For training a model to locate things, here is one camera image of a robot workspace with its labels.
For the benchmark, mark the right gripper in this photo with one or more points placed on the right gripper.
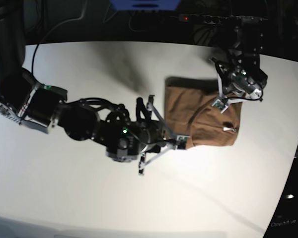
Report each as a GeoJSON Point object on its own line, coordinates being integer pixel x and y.
{"type": "Point", "coordinates": [143, 139]}

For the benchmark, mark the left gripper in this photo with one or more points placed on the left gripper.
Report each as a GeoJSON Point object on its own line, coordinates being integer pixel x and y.
{"type": "Point", "coordinates": [240, 81]}

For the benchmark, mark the brown T-shirt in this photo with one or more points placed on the brown T-shirt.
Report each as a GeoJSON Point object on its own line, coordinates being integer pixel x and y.
{"type": "Point", "coordinates": [188, 110]}

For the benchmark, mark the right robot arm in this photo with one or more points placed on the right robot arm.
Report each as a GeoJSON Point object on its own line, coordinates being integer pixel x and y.
{"type": "Point", "coordinates": [34, 105]}

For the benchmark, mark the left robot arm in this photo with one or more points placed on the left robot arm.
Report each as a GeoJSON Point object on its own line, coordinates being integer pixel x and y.
{"type": "Point", "coordinates": [246, 45]}

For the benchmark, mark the black power strip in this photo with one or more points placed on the black power strip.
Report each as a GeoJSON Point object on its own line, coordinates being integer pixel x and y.
{"type": "Point", "coordinates": [203, 19]}

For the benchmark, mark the blue box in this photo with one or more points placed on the blue box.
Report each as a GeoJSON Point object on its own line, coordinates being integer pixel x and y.
{"type": "Point", "coordinates": [122, 5]}

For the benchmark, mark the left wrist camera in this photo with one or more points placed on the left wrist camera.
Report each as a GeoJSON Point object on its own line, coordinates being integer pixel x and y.
{"type": "Point", "coordinates": [220, 104]}

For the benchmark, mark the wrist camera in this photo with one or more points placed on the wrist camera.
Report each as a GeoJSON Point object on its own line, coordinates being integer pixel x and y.
{"type": "Point", "coordinates": [220, 104]}
{"type": "Point", "coordinates": [181, 142]}

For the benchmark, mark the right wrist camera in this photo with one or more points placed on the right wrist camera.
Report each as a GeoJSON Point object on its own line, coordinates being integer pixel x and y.
{"type": "Point", "coordinates": [181, 142]}

